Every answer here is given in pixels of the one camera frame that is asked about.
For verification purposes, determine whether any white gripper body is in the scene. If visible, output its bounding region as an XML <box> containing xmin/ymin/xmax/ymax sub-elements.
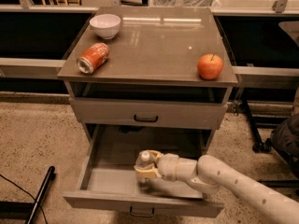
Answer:
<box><xmin>157</xmin><ymin>154</ymin><xmax>179</xmax><ymax>182</ymax></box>

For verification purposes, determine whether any clear plastic water bottle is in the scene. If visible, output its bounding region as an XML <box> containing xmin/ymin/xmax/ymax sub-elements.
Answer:
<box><xmin>134</xmin><ymin>156</ymin><xmax>155</xmax><ymax>168</ymax></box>

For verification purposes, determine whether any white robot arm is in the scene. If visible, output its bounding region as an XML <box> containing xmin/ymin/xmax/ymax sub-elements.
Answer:
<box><xmin>134</xmin><ymin>150</ymin><xmax>299</xmax><ymax>224</ymax></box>

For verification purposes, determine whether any open grey middle drawer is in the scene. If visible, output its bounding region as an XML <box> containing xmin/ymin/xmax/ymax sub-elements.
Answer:
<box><xmin>64</xmin><ymin>125</ymin><xmax>223</xmax><ymax>217</ymax></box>

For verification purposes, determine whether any closed grey top drawer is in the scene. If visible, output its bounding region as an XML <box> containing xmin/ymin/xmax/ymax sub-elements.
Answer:
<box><xmin>69</xmin><ymin>97</ymin><xmax>227</xmax><ymax>130</ymax></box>

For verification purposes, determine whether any grey drawer cabinet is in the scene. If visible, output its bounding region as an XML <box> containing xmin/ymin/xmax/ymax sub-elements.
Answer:
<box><xmin>58</xmin><ymin>7</ymin><xmax>238</xmax><ymax>148</ymax></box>

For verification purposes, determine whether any red apple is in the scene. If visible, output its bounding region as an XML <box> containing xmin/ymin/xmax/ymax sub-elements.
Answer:
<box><xmin>197</xmin><ymin>53</ymin><xmax>223</xmax><ymax>80</ymax></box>

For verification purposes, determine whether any red soda can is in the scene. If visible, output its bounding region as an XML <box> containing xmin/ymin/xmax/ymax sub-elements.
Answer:
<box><xmin>77</xmin><ymin>43</ymin><xmax>109</xmax><ymax>74</ymax></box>

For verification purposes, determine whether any black office chair base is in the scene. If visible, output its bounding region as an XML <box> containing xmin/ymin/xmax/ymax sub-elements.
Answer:
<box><xmin>240</xmin><ymin>98</ymin><xmax>299</xmax><ymax>189</ymax></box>

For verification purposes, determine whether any white ceramic bowl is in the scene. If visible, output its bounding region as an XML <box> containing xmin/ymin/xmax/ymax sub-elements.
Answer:
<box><xmin>90</xmin><ymin>14</ymin><xmax>121</xmax><ymax>39</ymax></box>

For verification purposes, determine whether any black floor stand leg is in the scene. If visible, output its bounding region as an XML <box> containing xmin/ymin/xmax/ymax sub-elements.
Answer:
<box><xmin>0</xmin><ymin>166</ymin><xmax>56</xmax><ymax>224</ymax></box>

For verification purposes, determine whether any black floor cable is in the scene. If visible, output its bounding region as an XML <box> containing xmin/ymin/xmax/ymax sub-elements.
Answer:
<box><xmin>0</xmin><ymin>174</ymin><xmax>50</xmax><ymax>224</ymax></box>

